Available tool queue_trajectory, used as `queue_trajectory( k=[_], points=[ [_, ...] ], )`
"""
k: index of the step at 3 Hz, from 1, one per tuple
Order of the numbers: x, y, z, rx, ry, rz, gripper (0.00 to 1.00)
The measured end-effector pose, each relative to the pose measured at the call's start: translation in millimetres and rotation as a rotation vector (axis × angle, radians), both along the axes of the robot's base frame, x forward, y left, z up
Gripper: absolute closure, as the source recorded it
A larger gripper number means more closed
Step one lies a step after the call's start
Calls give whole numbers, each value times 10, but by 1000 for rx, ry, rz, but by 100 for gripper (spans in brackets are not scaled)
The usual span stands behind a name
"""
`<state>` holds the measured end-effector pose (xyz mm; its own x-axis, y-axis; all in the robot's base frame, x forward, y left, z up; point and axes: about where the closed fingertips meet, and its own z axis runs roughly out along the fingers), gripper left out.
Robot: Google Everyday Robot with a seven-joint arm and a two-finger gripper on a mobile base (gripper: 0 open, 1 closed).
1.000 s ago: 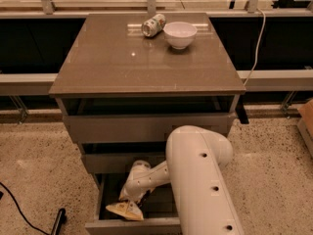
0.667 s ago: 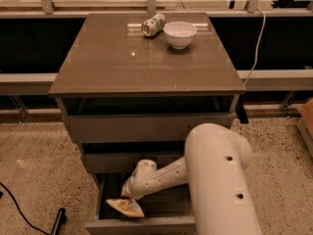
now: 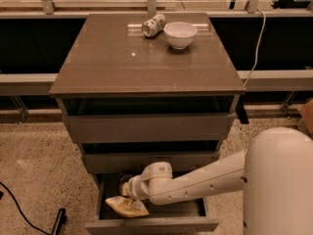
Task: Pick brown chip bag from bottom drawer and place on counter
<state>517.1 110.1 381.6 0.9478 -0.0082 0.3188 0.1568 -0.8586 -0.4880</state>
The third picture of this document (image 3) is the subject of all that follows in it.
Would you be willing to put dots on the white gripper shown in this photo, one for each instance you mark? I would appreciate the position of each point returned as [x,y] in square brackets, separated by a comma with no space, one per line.
[132,187]

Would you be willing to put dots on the brown chip bag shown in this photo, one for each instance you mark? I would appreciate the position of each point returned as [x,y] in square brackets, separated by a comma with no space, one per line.
[125,205]

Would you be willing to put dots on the grey drawer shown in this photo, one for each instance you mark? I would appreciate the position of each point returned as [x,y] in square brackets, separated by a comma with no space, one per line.
[134,157]
[188,218]
[136,120]

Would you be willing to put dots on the white ceramic bowl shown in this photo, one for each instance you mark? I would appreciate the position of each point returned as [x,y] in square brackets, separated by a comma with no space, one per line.
[180,35]

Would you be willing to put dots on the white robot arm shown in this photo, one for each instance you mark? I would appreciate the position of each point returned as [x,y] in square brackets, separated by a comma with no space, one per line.
[275,173]

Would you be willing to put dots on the grey drawer cabinet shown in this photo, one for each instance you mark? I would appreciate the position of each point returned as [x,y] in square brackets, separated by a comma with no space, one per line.
[112,59]

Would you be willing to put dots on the silver soda can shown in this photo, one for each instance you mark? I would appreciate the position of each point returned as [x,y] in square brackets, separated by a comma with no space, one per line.
[154,25]

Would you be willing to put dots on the grey top drawer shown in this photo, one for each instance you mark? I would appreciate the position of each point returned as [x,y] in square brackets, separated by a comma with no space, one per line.
[136,120]

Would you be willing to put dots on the black floor device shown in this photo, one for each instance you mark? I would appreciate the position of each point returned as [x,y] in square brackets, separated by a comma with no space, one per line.
[61,219]

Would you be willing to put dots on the grey middle drawer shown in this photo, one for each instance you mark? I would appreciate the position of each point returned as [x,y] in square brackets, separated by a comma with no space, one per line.
[134,157]

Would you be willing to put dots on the metal railing frame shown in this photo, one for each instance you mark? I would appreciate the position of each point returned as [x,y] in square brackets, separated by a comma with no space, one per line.
[146,0]

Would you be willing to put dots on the grey bottom drawer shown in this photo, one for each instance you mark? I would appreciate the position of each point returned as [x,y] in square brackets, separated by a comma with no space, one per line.
[188,218]

